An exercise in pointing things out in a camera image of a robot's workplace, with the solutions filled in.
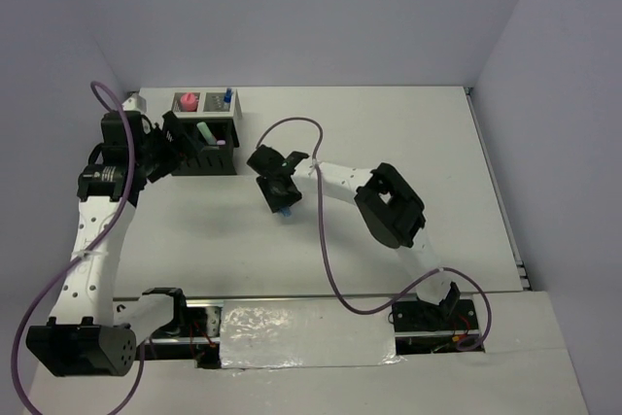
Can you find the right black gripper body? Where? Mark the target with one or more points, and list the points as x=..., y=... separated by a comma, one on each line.
x=274, y=197

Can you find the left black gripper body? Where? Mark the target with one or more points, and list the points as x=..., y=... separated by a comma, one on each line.
x=163, y=157

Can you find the pink cap bottle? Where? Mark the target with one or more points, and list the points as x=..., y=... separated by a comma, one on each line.
x=189, y=102

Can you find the green highlighter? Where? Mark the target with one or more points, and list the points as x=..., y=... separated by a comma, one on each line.
x=206, y=133

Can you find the blue cap spray bottle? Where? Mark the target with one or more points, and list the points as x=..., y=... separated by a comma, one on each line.
x=227, y=97

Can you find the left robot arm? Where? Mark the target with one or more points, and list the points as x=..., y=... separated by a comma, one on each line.
x=86, y=334

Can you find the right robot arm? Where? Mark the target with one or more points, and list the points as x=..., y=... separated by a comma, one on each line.
x=392, y=211

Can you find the grey mesh organizer box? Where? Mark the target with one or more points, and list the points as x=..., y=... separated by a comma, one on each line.
x=210, y=104

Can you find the black slotted organizer box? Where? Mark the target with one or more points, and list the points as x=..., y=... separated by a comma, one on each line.
x=211, y=160

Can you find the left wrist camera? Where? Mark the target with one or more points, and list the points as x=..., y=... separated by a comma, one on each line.
x=135, y=102

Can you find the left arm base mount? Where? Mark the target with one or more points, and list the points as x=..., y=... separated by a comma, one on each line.
x=196, y=341

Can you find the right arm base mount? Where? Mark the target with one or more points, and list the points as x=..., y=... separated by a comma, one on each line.
x=420, y=329

